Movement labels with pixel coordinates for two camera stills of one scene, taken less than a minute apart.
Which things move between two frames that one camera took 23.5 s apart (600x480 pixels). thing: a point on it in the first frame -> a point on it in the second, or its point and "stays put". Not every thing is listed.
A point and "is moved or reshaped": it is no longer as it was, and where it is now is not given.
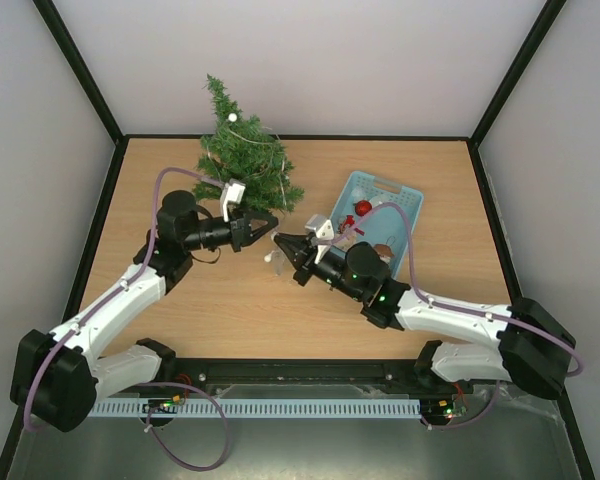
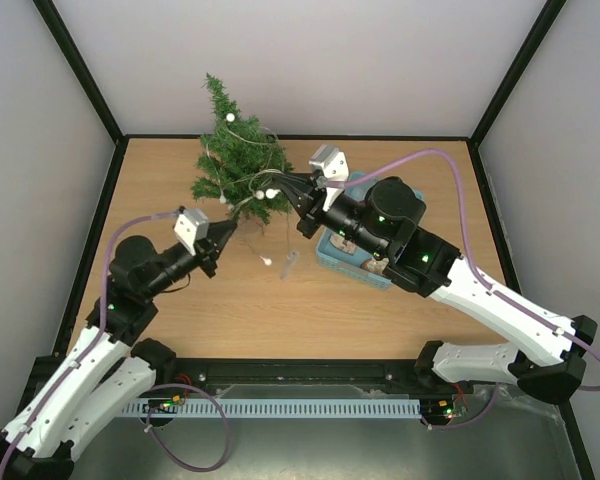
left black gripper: (241, 233) -> (208, 251)
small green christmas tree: (247, 151) stays put
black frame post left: (79, 67) stays put
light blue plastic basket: (377, 210) -> (349, 265)
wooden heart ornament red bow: (346, 227) -> (342, 244)
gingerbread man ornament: (384, 252) -> (375, 266)
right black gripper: (304, 260) -> (310, 210)
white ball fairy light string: (233, 118) is moved or reshaped
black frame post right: (547, 16) stays put
